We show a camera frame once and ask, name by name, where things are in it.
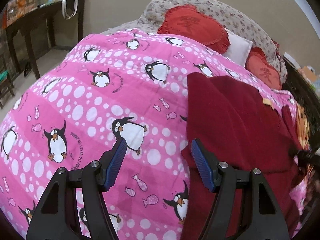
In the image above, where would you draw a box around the left red heart pillow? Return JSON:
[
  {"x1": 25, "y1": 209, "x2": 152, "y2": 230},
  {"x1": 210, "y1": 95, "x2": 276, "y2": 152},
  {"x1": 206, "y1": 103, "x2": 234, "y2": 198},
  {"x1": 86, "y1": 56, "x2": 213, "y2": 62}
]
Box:
[{"x1": 157, "y1": 4, "x2": 231, "y2": 54}]

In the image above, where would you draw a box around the orange patterned cloth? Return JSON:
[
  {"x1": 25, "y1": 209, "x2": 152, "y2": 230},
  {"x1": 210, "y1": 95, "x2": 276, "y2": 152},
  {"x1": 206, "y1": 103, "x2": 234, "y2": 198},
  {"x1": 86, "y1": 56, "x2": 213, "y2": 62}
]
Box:
[{"x1": 296, "y1": 104, "x2": 310, "y2": 150}]

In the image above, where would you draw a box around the small green stool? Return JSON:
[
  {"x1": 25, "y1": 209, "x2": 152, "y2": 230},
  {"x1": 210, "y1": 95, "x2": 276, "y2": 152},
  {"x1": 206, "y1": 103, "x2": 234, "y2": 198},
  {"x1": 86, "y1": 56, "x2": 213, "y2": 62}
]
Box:
[{"x1": 1, "y1": 70, "x2": 15, "y2": 99}]

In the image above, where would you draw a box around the dark wooden side table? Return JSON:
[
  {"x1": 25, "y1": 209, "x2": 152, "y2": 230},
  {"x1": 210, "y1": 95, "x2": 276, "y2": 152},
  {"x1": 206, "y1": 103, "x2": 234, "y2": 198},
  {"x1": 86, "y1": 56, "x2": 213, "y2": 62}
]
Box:
[{"x1": 5, "y1": 1, "x2": 72, "y2": 80}]

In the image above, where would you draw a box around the floral print quilt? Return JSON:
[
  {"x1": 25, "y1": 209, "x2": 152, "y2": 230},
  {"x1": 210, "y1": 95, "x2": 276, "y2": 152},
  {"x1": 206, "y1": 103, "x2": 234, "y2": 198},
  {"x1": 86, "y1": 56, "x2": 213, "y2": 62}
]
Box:
[{"x1": 102, "y1": 0, "x2": 287, "y2": 83}]

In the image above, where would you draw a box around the white square pillow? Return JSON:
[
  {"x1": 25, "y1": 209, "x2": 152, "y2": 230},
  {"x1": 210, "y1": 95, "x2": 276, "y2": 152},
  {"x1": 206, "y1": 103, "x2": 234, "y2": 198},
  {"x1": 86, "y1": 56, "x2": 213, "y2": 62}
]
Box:
[{"x1": 223, "y1": 29, "x2": 253, "y2": 67}]

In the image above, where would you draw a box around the dark carved wooden bed frame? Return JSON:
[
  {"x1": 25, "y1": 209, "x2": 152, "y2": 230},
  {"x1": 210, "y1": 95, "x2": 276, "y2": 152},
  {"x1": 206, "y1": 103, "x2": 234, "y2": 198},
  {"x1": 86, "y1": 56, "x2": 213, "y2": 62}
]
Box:
[{"x1": 283, "y1": 59, "x2": 320, "y2": 152}]

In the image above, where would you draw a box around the red heart pillow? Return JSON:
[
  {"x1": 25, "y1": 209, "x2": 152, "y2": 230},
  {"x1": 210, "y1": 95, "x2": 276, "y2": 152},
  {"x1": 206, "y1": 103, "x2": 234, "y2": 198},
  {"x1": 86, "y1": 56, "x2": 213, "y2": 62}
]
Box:
[
  {"x1": 245, "y1": 47, "x2": 282, "y2": 90},
  {"x1": 157, "y1": 4, "x2": 231, "y2": 54}
]

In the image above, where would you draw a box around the orange patterned box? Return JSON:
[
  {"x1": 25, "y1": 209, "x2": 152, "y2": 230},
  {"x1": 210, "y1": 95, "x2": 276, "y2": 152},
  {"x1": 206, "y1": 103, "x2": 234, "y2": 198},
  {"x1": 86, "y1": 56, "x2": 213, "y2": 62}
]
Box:
[{"x1": 2, "y1": 0, "x2": 37, "y2": 29}]

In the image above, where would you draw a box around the right red heart pillow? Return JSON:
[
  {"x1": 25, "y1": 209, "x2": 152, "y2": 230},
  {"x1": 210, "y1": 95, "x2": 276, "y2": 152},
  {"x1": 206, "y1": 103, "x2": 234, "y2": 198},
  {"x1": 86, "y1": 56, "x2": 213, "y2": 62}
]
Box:
[{"x1": 245, "y1": 47, "x2": 282, "y2": 90}]

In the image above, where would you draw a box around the dark red knit sweater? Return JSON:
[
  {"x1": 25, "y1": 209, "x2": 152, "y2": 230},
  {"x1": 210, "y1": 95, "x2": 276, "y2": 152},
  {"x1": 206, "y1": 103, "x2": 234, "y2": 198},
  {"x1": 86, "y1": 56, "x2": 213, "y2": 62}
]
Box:
[{"x1": 187, "y1": 73, "x2": 305, "y2": 235}]

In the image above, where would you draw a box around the pink penguin print blanket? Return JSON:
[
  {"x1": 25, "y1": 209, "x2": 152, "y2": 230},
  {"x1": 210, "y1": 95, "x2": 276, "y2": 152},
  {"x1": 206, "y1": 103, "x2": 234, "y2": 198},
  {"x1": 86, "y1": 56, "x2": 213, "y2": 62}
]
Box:
[{"x1": 1, "y1": 29, "x2": 297, "y2": 239}]

